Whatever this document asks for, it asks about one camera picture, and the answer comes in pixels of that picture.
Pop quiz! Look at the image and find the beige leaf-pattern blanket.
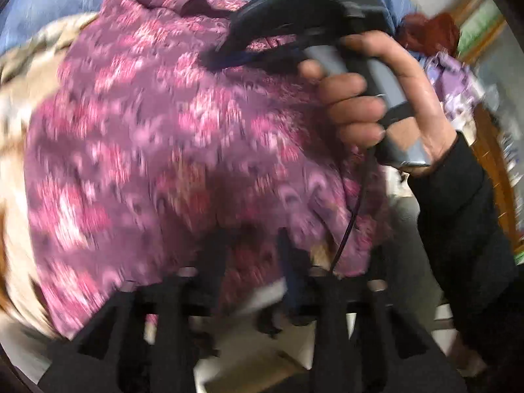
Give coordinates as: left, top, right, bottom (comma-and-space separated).
1, 11, 98, 338

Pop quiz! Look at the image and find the person's right hand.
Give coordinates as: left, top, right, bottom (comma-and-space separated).
298, 31, 458, 177

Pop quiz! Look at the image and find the wooden framed cabinet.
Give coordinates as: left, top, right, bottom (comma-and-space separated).
451, 0, 523, 255

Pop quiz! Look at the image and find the black sleeved right forearm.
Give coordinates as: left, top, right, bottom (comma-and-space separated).
408, 136, 523, 365

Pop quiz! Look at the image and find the purple floral garment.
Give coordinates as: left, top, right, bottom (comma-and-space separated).
24, 0, 387, 337

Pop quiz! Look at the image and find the red cloth pile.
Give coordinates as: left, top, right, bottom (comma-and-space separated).
396, 12, 460, 56

